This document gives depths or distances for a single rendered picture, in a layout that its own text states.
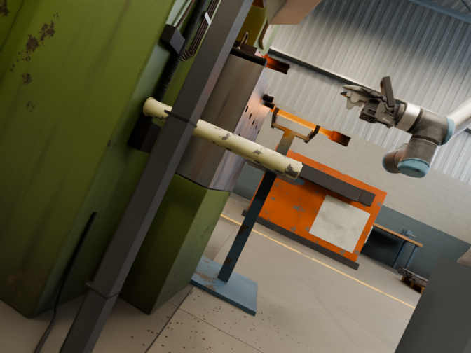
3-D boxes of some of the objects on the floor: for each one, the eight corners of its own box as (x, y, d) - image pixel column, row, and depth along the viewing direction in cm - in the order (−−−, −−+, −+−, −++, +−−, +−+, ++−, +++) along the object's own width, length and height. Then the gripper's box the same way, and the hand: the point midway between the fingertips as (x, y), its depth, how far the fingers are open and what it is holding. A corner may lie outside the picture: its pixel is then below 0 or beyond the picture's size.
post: (66, 409, 56) (301, -102, 55) (49, 424, 52) (301, -125, 51) (50, 397, 57) (281, -106, 56) (32, 412, 53) (280, -129, 52)
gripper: (399, 122, 95) (336, 99, 99) (386, 132, 107) (331, 111, 111) (410, 99, 94) (347, 77, 99) (396, 111, 107) (341, 90, 111)
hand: (345, 89), depth 105 cm, fingers open, 6 cm apart
